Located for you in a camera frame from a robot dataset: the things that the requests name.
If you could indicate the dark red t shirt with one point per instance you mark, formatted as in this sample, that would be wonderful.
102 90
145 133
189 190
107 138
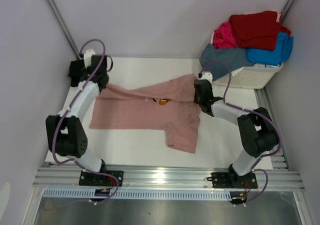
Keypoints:
258 30

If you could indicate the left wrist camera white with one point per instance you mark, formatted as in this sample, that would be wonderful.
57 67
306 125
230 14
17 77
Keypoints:
87 57

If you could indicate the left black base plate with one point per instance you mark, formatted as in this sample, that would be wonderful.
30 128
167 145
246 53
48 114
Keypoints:
93 180

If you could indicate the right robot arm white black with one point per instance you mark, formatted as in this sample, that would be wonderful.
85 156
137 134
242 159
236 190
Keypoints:
258 133

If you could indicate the white t shirt in basket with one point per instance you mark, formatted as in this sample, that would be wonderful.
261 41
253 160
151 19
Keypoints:
268 66

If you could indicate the folded black t shirt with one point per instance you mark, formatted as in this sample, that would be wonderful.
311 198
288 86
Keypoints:
76 69

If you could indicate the grey blue t shirt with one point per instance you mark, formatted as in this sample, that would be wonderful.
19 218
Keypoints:
215 60

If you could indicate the white laundry basket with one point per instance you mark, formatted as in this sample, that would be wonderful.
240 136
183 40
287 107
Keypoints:
253 77

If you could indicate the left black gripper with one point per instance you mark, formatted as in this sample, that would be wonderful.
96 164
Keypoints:
86 71

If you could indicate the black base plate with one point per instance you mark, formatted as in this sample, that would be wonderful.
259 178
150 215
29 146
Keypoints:
93 180
225 180

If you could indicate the white slotted cable duct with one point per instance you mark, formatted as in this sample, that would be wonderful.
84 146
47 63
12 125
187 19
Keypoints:
139 194

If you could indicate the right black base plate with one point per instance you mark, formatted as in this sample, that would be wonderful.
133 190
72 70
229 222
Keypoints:
225 180

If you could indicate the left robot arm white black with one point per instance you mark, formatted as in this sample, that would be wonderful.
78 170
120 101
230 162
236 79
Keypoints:
66 135

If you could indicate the magenta t shirt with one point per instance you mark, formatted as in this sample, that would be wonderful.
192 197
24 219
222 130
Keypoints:
224 37

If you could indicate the pink t shirt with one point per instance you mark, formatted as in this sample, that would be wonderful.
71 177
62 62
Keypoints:
168 106

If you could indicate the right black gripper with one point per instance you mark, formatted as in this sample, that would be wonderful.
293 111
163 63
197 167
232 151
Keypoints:
195 99

